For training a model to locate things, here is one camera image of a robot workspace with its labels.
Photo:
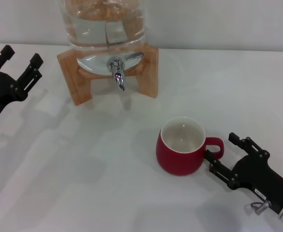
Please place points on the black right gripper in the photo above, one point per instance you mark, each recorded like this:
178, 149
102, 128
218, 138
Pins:
259, 174

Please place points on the chrome faucet with lever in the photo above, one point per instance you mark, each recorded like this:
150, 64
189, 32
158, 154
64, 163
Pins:
119, 77

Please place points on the metal pin on right gripper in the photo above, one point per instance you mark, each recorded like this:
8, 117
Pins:
262, 208

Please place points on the wooden dispenser stand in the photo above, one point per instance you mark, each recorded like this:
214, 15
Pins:
67, 72

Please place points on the red ceramic cup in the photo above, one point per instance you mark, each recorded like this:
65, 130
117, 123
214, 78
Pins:
177, 162

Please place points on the glass water dispenser jar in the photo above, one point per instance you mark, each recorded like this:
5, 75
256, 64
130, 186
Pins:
102, 29

